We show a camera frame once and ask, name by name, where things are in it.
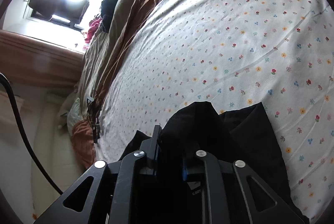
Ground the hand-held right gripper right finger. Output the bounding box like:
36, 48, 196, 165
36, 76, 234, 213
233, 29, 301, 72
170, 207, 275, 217
181, 150, 311, 224

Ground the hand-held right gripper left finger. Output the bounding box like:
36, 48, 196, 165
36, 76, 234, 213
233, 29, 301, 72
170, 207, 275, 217
34, 125, 162, 224

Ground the black button-up shirt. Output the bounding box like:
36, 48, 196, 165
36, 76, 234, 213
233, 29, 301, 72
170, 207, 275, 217
123, 101, 311, 224

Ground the black clothes pile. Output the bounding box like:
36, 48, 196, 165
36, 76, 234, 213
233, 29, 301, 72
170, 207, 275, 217
100, 0, 124, 33

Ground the pale pillow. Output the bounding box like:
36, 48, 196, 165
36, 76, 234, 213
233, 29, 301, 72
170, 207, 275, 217
60, 97, 84, 131

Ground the bed with dotted sheet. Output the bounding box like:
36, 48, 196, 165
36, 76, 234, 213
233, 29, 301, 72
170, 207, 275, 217
96, 0, 334, 224

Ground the beige duvet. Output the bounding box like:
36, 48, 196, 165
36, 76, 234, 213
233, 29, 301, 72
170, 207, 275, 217
74, 0, 162, 120

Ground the pink garment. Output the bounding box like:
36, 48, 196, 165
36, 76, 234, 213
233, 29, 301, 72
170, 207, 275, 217
83, 18, 103, 44

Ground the pink curtain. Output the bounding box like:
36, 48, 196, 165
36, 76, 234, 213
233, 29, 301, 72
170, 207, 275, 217
0, 30, 85, 89

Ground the dark hanging garment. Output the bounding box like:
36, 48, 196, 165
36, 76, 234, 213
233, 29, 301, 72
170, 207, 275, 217
27, 0, 90, 21

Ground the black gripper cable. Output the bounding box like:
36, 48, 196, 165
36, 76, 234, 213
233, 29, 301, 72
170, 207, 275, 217
0, 71, 64, 196

